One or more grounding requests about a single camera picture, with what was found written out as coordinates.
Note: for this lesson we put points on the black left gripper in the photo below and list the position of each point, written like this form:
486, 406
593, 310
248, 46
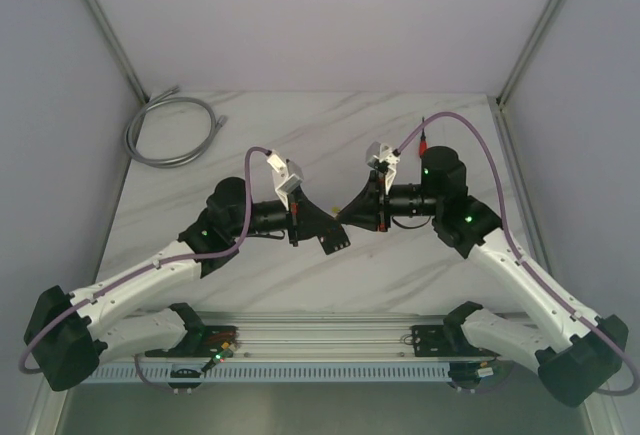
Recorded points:
293, 220

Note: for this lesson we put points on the aluminium frame post left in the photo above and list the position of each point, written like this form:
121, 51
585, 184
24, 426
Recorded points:
116, 49

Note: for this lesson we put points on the aluminium front mounting rail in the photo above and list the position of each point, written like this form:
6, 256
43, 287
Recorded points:
323, 337

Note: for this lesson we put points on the aluminium frame post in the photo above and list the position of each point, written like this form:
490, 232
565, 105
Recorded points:
533, 43
116, 49

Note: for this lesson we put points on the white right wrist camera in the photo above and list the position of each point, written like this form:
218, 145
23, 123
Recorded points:
384, 160

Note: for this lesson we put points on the red black screwdriver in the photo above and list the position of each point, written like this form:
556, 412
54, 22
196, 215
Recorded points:
423, 145

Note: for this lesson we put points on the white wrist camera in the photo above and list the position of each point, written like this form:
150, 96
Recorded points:
286, 175
384, 160

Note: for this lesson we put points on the black fuse box base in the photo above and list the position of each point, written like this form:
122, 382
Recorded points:
334, 241

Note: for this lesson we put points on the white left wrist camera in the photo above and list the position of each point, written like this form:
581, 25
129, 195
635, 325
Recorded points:
286, 175

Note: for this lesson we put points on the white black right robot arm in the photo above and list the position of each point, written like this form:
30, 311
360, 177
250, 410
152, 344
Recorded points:
571, 348

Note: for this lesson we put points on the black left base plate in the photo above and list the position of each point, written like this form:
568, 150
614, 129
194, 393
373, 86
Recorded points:
210, 342

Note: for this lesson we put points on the white slotted cable duct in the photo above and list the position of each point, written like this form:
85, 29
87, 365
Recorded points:
297, 372

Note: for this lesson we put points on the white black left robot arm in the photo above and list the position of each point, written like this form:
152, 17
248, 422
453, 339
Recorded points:
71, 334

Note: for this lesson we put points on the aluminium frame rail right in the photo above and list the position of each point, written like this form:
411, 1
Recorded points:
530, 225

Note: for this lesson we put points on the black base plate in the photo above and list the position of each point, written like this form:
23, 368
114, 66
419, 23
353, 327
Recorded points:
433, 341
210, 342

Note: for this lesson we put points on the aluminium frame post right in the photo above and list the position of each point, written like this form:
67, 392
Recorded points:
533, 43

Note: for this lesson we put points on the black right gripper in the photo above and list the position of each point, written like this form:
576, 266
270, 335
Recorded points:
365, 210

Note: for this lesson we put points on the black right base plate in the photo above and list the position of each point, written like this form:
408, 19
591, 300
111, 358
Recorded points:
433, 341

